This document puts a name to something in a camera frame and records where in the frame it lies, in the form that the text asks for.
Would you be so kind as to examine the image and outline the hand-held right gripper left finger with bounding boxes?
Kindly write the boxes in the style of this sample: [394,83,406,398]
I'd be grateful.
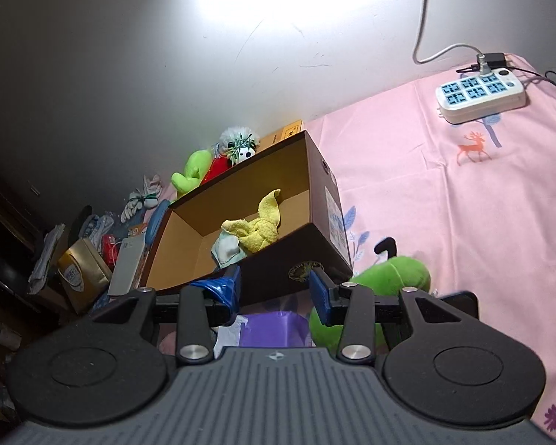
[90,264,242,366]

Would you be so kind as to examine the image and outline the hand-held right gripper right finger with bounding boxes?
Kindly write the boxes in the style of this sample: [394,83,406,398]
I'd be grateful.
[308,270,481,363]

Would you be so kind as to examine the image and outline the pale green white cloth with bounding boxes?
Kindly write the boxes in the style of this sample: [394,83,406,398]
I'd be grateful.
[211,232,248,270]

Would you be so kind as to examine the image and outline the brown cardboard box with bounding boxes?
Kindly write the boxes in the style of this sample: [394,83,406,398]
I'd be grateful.
[139,130,355,309]

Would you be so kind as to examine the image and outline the yellow towel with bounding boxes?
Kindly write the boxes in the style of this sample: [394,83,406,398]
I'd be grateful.
[221,188,282,255]

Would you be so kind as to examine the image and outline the green plush toy black antenna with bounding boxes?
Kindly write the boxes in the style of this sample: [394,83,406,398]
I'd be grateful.
[308,238,431,354]

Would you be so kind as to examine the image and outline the blue plastic wrapper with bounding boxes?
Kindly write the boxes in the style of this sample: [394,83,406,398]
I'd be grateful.
[189,279,236,309]

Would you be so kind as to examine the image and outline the white tissue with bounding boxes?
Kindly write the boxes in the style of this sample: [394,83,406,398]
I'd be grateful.
[212,315,249,359]

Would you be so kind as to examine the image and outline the purple cloth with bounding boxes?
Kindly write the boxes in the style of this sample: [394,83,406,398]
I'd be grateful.
[238,312,314,348]

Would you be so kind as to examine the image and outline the blue oval case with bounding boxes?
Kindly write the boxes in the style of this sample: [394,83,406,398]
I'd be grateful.
[147,200,172,247]

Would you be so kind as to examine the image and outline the white flat box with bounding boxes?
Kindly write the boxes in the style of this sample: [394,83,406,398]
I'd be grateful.
[107,237,148,298]

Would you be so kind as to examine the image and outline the white gloves bundle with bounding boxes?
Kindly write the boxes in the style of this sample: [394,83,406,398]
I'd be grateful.
[120,175,163,224]

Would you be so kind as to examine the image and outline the light green plush toy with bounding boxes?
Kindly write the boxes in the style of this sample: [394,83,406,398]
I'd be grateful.
[171,148,214,201]

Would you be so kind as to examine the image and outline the red packet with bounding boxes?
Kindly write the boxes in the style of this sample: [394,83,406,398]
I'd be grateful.
[101,234,122,266]

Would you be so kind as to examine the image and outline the grey-haired doll in red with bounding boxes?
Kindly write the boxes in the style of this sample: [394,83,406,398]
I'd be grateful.
[202,125,261,182]

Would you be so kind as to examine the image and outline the pink printed bedsheet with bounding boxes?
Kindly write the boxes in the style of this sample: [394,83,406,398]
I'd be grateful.
[159,53,556,442]

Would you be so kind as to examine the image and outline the blue white patterned bag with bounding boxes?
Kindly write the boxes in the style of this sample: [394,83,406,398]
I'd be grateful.
[78,213,117,246]

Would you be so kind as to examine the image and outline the gold box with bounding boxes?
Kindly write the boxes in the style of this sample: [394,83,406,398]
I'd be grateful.
[56,238,113,314]

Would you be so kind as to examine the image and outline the orange cardboard box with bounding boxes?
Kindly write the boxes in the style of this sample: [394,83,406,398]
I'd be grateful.
[255,121,305,156]

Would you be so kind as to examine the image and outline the folded newspaper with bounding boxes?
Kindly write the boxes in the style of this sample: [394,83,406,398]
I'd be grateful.
[27,223,67,296]

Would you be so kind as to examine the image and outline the white power strip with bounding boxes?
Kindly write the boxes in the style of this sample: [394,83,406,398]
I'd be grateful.
[435,68,527,125]

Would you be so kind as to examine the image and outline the black plug adapter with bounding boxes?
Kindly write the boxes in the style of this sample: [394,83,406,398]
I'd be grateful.
[474,53,509,78]

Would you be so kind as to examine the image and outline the white power cable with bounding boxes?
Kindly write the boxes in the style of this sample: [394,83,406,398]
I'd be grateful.
[412,0,485,66]

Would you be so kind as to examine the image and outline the black thin cable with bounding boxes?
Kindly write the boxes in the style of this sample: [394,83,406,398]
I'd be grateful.
[457,61,556,103]

